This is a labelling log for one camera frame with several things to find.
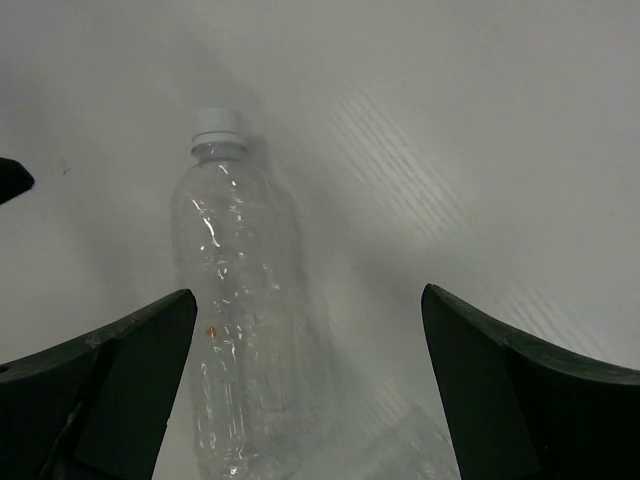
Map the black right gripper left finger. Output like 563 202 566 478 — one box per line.
1 289 197 479

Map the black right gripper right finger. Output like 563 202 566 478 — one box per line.
421 284 639 479

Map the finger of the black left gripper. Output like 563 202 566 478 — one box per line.
0 157 35 205

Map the clear unlabelled bottle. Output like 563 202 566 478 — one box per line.
171 107 330 479

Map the blue label bottle row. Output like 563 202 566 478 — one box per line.
352 407 460 479

